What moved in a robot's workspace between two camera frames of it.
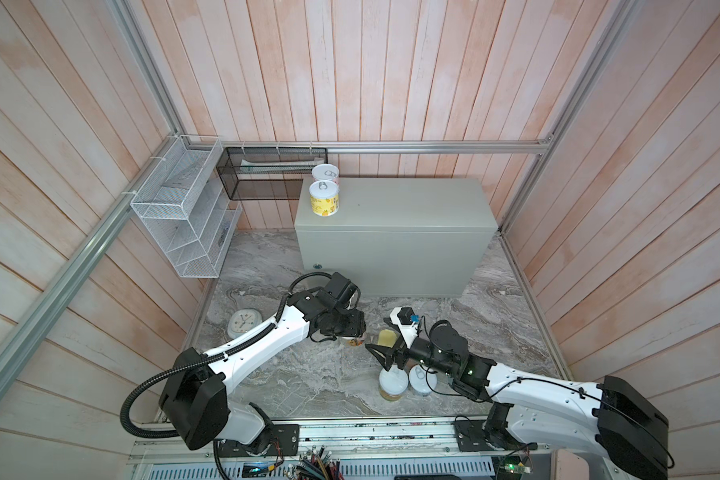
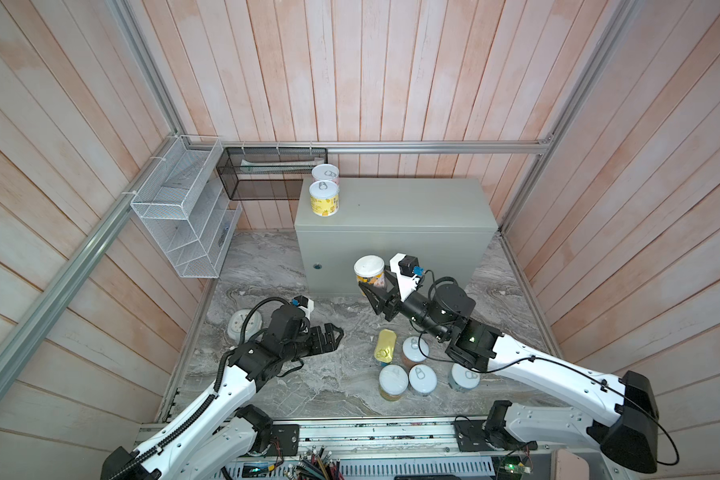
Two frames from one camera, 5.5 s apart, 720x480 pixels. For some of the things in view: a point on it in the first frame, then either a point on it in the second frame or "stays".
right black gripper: x=390 y=354 → x=387 y=299
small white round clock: x=241 y=320 stays
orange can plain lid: x=392 y=383 stays
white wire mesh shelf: x=185 y=204 stays
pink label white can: x=326 y=172 stays
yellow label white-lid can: x=324 y=197 stays
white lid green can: x=352 y=341 → x=370 y=269
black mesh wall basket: x=261 y=173 stays
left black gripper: x=356 y=326 → x=330 y=345
